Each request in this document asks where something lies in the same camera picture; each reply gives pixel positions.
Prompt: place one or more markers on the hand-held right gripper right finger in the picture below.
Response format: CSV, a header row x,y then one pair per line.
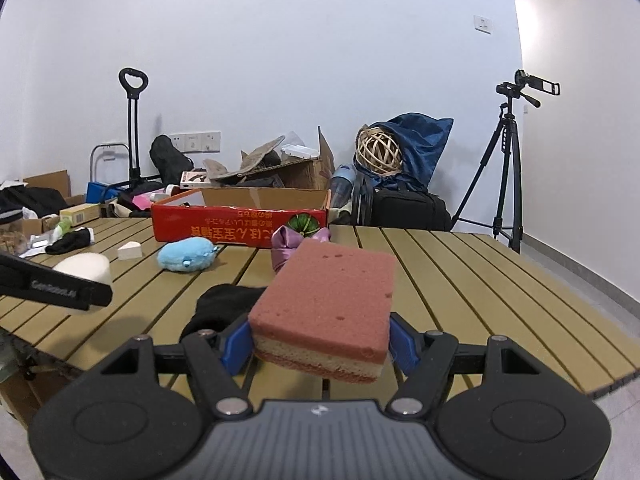
x,y
402,345

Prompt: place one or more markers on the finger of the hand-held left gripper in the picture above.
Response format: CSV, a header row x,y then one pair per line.
x,y
55,285

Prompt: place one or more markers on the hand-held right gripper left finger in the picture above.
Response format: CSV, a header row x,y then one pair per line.
x,y
235,347

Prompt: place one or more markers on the white foam block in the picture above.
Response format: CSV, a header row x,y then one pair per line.
x,y
85,266

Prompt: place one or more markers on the pink layered sponge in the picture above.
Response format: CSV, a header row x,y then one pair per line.
x,y
325,290

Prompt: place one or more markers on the purple satin cloth bow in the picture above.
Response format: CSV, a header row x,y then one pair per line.
x,y
287,242

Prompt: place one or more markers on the black sock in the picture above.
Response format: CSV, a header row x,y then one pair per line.
x,y
225,305

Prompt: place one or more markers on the black glove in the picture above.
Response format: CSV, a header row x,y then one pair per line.
x,y
70,242

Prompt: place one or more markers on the white paper wrapper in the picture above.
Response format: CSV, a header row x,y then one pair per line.
x,y
42,240

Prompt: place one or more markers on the brown snack pile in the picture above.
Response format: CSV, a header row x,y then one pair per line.
x,y
12,242

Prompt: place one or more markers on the small green object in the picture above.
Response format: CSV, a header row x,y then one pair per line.
x,y
62,225

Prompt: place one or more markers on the yellow paper box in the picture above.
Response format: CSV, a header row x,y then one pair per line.
x,y
80,214

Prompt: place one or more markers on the white wedge block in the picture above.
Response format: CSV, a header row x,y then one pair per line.
x,y
130,251

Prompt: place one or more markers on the black clothing pile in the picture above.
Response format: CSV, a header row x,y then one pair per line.
x,y
25,200

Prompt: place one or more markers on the tan slatted folding table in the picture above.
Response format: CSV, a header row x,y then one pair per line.
x,y
475,285

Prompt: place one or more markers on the low brown cardboard box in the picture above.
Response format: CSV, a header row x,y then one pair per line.
x,y
47,182

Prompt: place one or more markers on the light blue plush toy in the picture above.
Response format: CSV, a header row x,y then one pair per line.
x,y
185,255

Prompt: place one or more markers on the blue plastic box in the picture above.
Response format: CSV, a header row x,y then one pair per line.
x,y
102,191

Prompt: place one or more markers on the pink and white items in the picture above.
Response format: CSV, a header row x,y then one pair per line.
x,y
142,201

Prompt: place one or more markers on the red open cardboard box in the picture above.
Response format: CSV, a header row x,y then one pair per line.
x,y
225,225

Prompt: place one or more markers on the black luggage bag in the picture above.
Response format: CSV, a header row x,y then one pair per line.
x,y
405,210

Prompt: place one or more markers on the light blue water bottle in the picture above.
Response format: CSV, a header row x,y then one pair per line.
x,y
342,185

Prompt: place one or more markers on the small black bag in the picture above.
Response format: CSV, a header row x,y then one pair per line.
x,y
170,155

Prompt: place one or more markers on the small pictured white box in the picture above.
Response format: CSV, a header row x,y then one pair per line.
x,y
195,178

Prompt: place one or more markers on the open brown cardboard box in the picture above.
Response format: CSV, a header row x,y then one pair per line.
x,y
305,175

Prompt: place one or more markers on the woven rattan ball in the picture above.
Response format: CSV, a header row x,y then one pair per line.
x,y
378,152

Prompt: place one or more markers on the dark blue cloth bag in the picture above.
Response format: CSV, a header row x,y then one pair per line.
x,y
420,150

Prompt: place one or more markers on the flat brown cardboard piece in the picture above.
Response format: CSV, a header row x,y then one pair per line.
x,y
260,152

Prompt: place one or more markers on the black hand trolley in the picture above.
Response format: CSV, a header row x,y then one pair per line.
x,y
133,94

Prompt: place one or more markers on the white metal tube frame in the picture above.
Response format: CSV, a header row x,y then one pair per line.
x,y
106,145

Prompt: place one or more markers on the white wall socket panel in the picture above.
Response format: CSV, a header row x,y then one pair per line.
x,y
195,142

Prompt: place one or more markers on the black camera tripod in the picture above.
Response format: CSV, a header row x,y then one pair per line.
x,y
505,115

